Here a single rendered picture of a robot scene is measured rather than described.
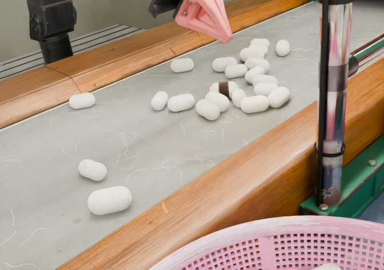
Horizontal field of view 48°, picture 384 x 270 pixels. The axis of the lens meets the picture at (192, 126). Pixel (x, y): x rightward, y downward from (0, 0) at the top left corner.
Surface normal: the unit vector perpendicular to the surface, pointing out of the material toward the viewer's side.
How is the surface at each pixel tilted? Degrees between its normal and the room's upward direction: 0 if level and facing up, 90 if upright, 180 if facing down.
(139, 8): 90
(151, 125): 0
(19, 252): 0
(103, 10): 90
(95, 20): 91
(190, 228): 0
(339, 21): 90
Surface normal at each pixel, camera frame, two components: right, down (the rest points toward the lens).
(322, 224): -0.20, 0.23
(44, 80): -0.11, -0.87
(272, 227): 0.01, 0.22
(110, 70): 0.40, -0.42
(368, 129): 0.69, 0.28
